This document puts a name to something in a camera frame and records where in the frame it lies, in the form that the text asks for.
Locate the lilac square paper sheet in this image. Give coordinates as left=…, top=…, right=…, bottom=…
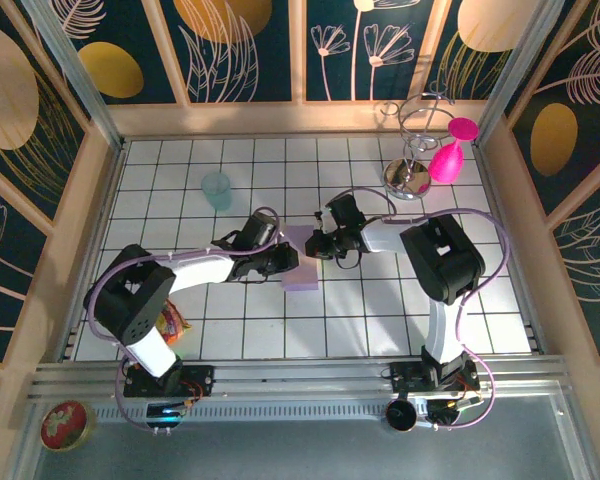
left=279, top=224, right=320, bottom=292

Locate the translucent teal plastic cup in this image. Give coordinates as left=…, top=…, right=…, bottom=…
left=201, top=172, right=234, bottom=214

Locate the orange snack bag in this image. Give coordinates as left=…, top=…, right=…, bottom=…
left=155, top=298, right=192, bottom=346

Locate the pink wine glass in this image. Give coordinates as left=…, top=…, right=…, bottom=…
left=427, top=116, right=480, bottom=185

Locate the black round cup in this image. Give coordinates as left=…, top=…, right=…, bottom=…
left=384, top=398, right=419, bottom=432

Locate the round red tin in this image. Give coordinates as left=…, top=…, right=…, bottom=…
left=39, top=399, right=97, bottom=453

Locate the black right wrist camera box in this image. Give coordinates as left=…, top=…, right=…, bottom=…
left=324, top=194, right=366, bottom=231

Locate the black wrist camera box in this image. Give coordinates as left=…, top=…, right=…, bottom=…
left=324, top=194, right=366, bottom=231
left=237, top=210, right=280, bottom=250

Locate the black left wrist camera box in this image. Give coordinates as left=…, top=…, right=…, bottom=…
left=237, top=210, right=280, bottom=250

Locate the chrome wire glass rack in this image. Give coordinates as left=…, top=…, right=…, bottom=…
left=374, top=82, right=456, bottom=201

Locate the aluminium mounting rail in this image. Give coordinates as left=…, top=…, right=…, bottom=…
left=27, top=354, right=571, bottom=401

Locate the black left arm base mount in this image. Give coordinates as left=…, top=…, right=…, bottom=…
left=123, top=363, right=216, bottom=399

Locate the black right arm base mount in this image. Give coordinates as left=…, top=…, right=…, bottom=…
left=389, top=359, right=481, bottom=397

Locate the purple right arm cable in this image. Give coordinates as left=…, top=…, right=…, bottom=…
left=324, top=186, right=512, bottom=431

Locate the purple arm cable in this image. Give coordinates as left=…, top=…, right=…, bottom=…
left=324, top=186, right=512, bottom=431
left=89, top=205, right=282, bottom=432

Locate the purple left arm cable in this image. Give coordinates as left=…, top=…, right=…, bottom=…
left=89, top=205, right=282, bottom=432

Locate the aluminium corner post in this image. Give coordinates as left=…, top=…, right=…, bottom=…
left=22, top=0, right=127, bottom=151
left=473, top=0, right=556, bottom=146

